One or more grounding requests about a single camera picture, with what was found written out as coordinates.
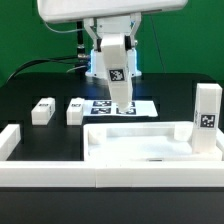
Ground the white desk top tray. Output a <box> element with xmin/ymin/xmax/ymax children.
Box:
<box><xmin>83</xmin><ymin>121</ymin><xmax>224</xmax><ymax>162</ymax></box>

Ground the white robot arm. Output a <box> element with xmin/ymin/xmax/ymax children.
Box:
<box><xmin>37</xmin><ymin>0</ymin><xmax>188</xmax><ymax>82</ymax></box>

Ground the fiducial marker sheet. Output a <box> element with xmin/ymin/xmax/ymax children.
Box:
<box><xmin>84</xmin><ymin>100</ymin><xmax>158</xmax><ymax>117</ymax></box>

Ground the white U-shaped fence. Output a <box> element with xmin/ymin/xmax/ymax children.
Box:
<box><xmin>0</xmin><ymin>124</ymin><xmax>224</xmax><ymax>188</ymax></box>

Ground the grey cable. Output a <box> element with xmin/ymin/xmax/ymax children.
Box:
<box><xmin>43</xmin><ymin>21</ymin><xmax>86</xmax><ymax>36</ymax></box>

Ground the black cable bundle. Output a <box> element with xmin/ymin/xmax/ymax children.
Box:
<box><xmin>6</xmin><ymin>55</ymin><xmax>92</xmax><ymax>83</ymax></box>

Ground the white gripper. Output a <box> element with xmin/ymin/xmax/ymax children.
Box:
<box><xmin>37</xmin><ymin>0</ymin><xmax>188</xmax><ymax>51</ymax></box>

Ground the black corrugated hose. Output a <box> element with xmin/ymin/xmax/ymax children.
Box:
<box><xmin>75</xmin><ymin>21</ymin><xmax>86</xmax><ymax>58</ymax></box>

